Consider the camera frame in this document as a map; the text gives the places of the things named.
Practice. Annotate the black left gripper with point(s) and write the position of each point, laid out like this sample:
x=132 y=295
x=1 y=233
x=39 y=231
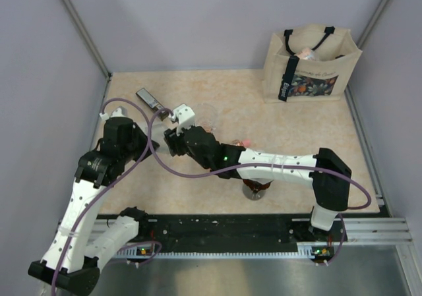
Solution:
x=140 y=133

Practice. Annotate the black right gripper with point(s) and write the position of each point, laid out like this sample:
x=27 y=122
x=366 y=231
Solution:
x=174 y=142

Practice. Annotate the clear glass dripper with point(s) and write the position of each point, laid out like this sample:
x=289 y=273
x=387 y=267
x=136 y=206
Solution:
x=206 y=117

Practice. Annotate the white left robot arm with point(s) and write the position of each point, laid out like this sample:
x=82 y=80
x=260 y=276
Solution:
x=72 y=263

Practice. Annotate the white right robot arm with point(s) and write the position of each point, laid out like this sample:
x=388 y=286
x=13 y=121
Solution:
x=325 y=173

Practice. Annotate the amber glass coffee dripper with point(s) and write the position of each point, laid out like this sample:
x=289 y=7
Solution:
x=254 y=190

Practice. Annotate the black rectangular box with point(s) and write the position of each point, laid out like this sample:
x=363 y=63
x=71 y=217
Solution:
x=152 y=103

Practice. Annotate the baby oil bottle pink cap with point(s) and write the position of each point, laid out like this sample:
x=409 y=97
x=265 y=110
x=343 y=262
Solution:
x=245 y=143

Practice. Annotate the beige canvas tote bag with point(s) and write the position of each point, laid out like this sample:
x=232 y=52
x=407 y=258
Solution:
x=288 y=79

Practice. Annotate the pink item in bag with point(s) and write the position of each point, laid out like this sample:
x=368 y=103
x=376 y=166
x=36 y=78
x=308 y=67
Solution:
x=307 y=54

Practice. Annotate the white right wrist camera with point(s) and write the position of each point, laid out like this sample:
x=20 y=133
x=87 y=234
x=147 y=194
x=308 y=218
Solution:
x=184 y=116

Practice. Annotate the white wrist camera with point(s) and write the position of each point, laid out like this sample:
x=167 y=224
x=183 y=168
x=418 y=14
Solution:
x=184 y=116
x=118 y=112

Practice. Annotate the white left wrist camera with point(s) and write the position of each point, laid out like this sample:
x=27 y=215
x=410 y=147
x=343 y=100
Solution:
x=118 y=112

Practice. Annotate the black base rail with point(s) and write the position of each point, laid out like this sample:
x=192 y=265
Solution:
x=225 y=233

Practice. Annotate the aluminium front rail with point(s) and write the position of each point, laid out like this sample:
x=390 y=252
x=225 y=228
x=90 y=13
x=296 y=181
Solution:
x=357 y=231

